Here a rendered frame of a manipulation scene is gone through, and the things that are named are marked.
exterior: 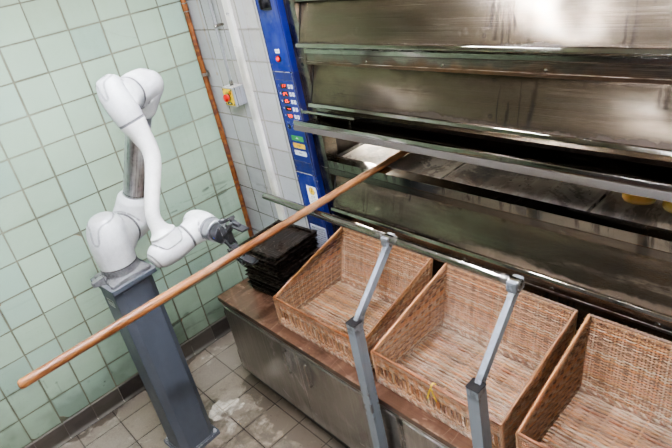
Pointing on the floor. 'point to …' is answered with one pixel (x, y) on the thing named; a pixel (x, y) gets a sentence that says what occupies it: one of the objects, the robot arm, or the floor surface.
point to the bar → (481, 437)
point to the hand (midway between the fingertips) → (248, 245)
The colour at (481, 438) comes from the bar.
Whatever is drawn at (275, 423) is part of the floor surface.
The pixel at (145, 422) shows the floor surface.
